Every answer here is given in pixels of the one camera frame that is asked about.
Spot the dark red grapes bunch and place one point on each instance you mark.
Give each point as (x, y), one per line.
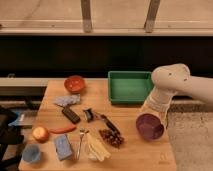
(112, 138)

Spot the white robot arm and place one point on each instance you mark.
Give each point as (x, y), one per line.
(171, 80)

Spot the green plastic tray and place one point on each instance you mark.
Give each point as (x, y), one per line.
(129, 87)

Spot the red bowl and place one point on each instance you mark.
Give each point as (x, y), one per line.
(74, 84)

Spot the small black tape roll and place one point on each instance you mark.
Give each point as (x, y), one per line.
(89, 115)

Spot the crumpled grey cloth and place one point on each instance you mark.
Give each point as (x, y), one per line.
(67, 100)

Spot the black rectangular block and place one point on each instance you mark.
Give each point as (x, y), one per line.
(71, 115)

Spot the orange carrot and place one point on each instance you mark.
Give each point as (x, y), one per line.
(63, 130)

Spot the purple bowl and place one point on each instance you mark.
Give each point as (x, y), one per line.
(149, 127)

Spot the yellow banana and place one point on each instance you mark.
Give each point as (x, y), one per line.
(96, 150)

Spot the blue sponge block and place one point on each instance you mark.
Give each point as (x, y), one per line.
(63, 148)

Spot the red apple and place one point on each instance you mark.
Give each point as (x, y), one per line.
(40, 134)

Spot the blue plastic cup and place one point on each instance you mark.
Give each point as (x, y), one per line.
(31, 154)

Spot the black chair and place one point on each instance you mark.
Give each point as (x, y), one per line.
(9, 135)

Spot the dark handled knife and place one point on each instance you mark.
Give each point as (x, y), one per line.
(109, 124)

